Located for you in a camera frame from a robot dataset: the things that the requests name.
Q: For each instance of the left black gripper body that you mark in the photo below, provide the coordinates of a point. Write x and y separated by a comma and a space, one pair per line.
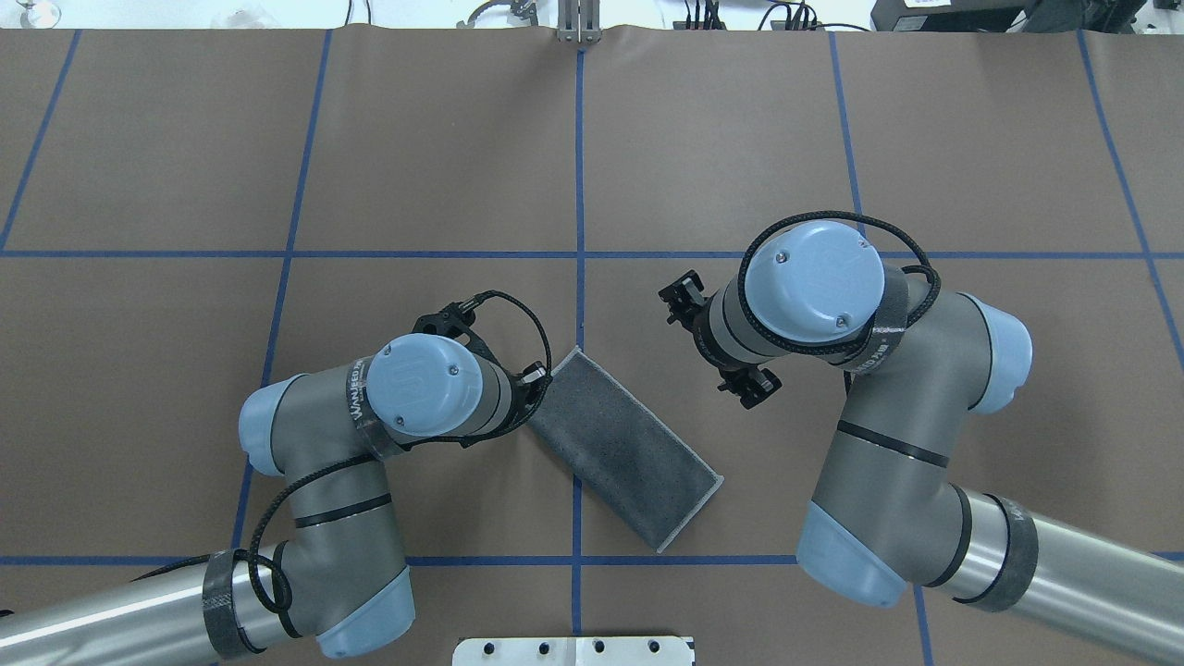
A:
531, 378

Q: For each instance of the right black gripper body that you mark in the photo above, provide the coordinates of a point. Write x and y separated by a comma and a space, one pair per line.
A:
683, 298

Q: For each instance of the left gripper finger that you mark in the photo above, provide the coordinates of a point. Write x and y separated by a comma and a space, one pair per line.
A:
534, 381

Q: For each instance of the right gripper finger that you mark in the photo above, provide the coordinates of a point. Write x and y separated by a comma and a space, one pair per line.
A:
685, 298

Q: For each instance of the pink and grey towel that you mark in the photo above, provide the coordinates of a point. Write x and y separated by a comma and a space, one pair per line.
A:
621, 450

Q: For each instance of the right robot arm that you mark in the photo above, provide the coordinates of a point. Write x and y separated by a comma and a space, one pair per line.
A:
864, 297

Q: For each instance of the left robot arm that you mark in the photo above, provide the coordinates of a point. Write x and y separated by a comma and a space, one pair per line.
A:
326, 560

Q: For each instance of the black equipment box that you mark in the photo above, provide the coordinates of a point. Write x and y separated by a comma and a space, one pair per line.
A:
1004, 16

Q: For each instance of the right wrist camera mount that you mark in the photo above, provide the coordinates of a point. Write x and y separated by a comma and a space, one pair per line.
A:
751, 385

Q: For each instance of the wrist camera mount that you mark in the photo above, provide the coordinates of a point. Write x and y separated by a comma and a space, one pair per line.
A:
751, 385
454, 322

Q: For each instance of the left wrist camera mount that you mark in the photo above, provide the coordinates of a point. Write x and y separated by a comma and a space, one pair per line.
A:
454, 322

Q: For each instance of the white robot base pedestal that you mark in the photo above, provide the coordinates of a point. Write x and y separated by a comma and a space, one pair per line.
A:
576, 650

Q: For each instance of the metal camera stand bracket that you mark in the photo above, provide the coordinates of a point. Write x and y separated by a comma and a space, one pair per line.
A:
578, 21

